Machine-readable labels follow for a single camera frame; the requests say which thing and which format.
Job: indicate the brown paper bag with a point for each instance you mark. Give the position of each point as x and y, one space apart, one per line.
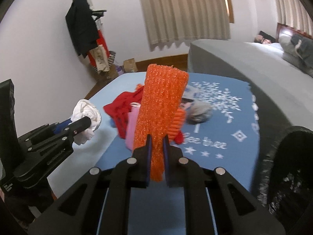
130 66

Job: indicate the cardboard box under rack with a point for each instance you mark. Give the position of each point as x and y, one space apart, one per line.
107 76

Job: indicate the red hanging garment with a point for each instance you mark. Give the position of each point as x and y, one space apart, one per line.
101 41

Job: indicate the grey crumpled wad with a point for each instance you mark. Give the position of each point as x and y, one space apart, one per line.
199 112

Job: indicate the wooden headboard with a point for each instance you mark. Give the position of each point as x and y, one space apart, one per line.
285 30

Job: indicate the grey folded blanket pile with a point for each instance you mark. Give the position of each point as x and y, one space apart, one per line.
297 50

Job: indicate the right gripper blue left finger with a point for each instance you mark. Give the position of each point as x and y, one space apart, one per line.
148 158

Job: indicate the white blue cardboard box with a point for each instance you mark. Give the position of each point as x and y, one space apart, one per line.
189 94

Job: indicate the orange ribbed foam net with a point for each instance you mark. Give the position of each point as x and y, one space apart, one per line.
174 132

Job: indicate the white tissue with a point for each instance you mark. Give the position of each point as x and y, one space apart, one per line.
86 108

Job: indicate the beige right window curtain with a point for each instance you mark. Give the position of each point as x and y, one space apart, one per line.
294 14

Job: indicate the orange sparkly foam net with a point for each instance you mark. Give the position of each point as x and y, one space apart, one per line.
163 89

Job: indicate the black hanging jacket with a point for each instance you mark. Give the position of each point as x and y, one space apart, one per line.
82 27

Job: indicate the blue patterned table cloth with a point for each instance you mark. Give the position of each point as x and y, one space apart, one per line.
229 139

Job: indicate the striped basket bag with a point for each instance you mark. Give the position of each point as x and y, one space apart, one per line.
112 58

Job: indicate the pink mesh mask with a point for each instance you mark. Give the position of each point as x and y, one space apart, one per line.
131 125

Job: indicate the red foam net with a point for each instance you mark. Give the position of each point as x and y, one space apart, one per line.
118 110

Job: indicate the beige tote bag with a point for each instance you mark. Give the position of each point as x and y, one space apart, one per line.
94 52

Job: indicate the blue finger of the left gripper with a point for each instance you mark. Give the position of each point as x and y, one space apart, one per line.
75 128
61 126

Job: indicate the beige window curtain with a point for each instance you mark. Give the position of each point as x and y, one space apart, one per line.
179 20
294 14

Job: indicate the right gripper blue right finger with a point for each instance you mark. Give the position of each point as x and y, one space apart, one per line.
166 146

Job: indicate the grey bed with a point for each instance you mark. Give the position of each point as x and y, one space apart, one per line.
262 65

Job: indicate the dark bedside item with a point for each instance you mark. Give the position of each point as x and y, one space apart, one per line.
264 38

